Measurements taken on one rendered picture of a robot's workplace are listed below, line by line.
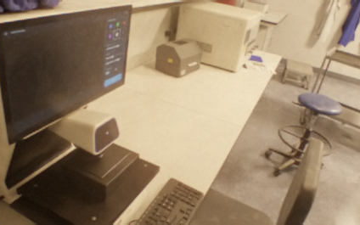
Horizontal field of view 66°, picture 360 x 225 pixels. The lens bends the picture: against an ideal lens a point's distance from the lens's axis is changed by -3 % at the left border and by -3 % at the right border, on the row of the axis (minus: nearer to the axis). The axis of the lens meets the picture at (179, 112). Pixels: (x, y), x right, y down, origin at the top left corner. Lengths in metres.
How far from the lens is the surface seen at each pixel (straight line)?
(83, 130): 0.77
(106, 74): 0.88
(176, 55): 1.92
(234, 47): 2.20
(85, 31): 0.76
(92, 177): 0.83
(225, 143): 1.35
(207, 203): 1.41
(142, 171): 0.94
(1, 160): 0.91
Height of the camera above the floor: 1.47
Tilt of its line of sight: 28 degrees down
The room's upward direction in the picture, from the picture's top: 9 degrees clockwise
